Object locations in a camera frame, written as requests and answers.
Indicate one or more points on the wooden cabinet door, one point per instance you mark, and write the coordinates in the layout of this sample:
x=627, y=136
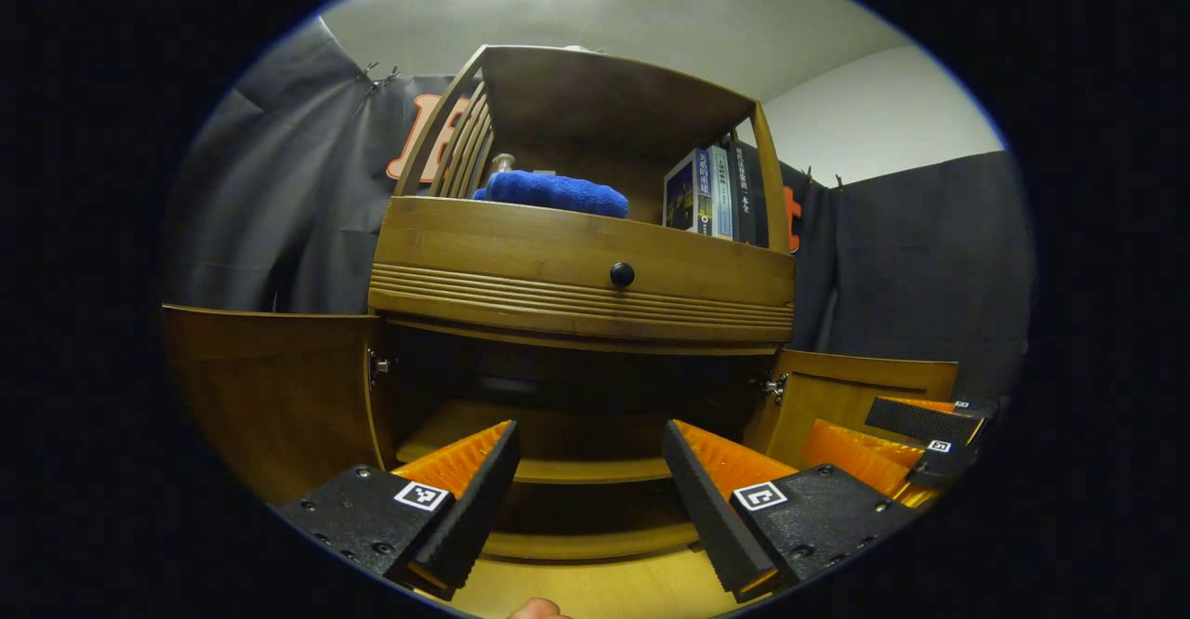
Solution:
x=837, y=387
x=279, y=396

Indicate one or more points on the night photo cover book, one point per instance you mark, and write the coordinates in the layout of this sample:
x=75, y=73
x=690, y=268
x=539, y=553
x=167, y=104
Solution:
x=686, y=196

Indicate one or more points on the wooden inner shelf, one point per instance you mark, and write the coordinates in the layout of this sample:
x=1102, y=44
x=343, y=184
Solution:
x=595, y=470

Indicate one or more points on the glass bottle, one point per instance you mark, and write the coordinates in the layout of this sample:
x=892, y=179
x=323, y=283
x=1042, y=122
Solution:
x=503, y=162

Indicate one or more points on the wooden drawer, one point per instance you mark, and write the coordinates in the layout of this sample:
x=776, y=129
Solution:
x=521, y=247

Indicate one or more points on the black round drawer knob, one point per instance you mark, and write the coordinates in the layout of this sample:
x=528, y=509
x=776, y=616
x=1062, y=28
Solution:
x=622, y=275

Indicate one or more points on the pale blue book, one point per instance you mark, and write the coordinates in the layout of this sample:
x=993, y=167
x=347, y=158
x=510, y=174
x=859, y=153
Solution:
x=721, y=193

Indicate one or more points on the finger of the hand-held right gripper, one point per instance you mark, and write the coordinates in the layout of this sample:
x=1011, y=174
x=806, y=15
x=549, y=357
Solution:
x=860, y=456
x=920, y=422

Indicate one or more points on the blue towel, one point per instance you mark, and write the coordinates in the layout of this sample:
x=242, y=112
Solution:
x=558, y=193

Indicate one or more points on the black backdrop cloth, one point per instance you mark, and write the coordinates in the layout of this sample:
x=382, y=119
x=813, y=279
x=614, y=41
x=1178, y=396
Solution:
x=930, y=256

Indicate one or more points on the wooden double-door shoe cabinet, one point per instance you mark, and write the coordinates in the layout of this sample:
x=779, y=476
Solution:
x=595, y=89

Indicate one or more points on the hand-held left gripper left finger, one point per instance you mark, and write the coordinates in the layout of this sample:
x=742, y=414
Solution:
x=469, y=517

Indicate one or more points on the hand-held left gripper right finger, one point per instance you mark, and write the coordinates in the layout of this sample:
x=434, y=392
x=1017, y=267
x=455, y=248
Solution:
x=711, y=517

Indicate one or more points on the metal door hinge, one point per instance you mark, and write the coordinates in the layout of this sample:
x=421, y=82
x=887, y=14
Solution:
x=379, y=365
x=776, y=387

